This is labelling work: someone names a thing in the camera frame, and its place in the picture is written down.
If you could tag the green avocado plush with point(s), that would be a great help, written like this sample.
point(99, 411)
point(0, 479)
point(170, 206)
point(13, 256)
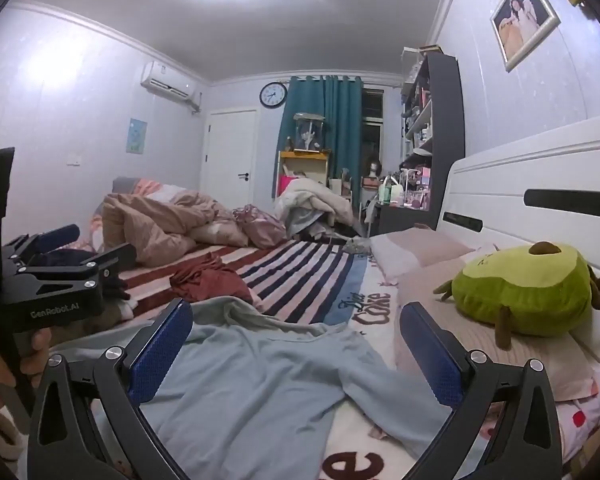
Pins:
point(520, 290)

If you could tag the dark grey bookshelf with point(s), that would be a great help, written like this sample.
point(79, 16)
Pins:
point(447, 125)

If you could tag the round wall clock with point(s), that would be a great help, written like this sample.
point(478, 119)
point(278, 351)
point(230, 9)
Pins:
point(272, 95)

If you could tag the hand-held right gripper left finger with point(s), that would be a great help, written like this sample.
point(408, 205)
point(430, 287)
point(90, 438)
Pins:
point(161, 350)

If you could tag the beige clothes pile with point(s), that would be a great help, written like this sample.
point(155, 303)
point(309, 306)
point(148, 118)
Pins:
point(150, 230)

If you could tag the dark red garment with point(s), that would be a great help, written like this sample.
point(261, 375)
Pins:
point(210, 280)

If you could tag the person's left hand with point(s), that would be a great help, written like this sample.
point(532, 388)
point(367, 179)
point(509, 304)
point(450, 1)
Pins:
point(36, 352)

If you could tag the pile of white clothes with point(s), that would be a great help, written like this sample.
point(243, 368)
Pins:
point(305, 205)

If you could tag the small white cloth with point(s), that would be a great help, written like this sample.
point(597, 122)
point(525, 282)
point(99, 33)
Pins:
point(130, 310)

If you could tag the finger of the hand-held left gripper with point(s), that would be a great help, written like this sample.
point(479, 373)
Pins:
point(60, 236)
point(112, 257)

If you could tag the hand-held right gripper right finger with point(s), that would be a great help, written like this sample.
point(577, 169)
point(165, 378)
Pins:
point(430, 355)

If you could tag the striped fleece blanket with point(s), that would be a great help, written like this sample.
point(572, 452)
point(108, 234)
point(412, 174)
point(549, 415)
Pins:
point(300, 280)

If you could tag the white bed headboard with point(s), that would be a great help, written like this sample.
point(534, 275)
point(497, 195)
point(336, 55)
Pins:
point(505, 180)

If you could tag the large pink pillow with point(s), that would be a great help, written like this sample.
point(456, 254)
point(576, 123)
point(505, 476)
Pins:
point(530, 360)

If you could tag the glass display case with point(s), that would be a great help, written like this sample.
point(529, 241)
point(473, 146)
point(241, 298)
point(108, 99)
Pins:
point(309, 132)

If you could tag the light blue shirt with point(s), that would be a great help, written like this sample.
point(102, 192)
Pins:
point(260, 385)

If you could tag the mannequin head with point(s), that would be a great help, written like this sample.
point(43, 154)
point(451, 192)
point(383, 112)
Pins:
point(375, 167)

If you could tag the pink satin cloth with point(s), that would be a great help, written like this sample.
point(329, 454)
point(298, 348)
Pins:
point(265, 230)

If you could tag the window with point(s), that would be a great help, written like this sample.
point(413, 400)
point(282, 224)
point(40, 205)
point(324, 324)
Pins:
point(372, 125)

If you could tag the white door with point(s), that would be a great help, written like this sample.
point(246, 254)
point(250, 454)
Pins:
point(227, 160)

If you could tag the green bottle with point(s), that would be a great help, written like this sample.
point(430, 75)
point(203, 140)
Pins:
point(386, 194)

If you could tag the small pink pillow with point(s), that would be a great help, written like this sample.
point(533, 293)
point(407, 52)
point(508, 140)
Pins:
point(420, 252)

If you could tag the dark cluttered desk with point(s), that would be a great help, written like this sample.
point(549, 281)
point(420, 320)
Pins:
point(405, 217)

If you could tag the pink striped pillow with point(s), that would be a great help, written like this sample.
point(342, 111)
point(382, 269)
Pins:
point(150, 189)

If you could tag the white air conditioner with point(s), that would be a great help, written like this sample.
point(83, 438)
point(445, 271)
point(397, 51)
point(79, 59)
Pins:
point(167, 80)

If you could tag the small blue wall poster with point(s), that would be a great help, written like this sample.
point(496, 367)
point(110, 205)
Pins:
point(136, 136)

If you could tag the teal curtain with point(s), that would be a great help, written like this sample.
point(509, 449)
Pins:
point(330, 125)

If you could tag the yellow shelf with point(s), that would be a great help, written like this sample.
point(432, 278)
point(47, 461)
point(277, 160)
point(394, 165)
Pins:
point(305, 162)

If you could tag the framed wall photo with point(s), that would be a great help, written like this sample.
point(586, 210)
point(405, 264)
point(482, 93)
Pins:
point(522, 15)

